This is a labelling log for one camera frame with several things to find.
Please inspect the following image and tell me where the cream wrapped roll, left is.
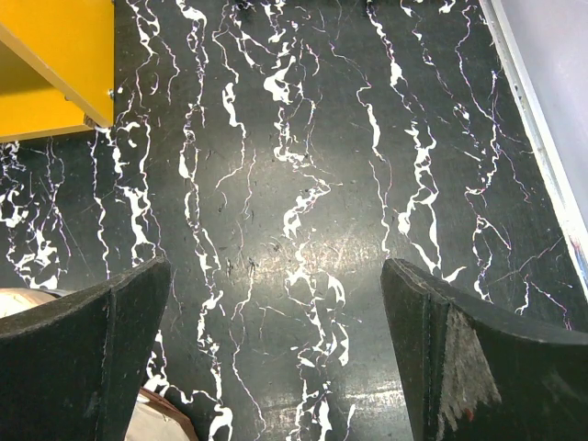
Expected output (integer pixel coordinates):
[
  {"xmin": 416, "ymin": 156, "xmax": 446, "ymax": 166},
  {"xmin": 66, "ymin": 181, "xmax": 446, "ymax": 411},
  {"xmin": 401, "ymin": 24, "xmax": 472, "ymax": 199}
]
[{"xmin": 0, "ymin": 288, "xmax": 56, "ymax": 318}]

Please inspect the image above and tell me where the yellow shelf with coloured boards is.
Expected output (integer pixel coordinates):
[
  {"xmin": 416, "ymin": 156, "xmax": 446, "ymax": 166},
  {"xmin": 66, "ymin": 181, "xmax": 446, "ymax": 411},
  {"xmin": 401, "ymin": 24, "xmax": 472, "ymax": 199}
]
[{"xmin": 1, "ymin": 1, "xmax": 115, "ymax": 142}]

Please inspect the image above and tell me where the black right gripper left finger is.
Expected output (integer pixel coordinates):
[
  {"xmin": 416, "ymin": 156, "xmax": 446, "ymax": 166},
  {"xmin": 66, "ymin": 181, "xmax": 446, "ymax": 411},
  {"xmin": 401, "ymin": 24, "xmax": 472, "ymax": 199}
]
[{"xmin": 1, "ymin": 257, "xmax": 172, "ymax": 440}]

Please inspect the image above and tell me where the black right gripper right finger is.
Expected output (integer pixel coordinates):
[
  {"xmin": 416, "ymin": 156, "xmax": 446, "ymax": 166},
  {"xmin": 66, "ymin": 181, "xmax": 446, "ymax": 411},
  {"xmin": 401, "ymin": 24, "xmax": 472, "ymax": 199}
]
[{"xmin": 380, "ymin": 258, "xmax": 587, "ymax": 440}]

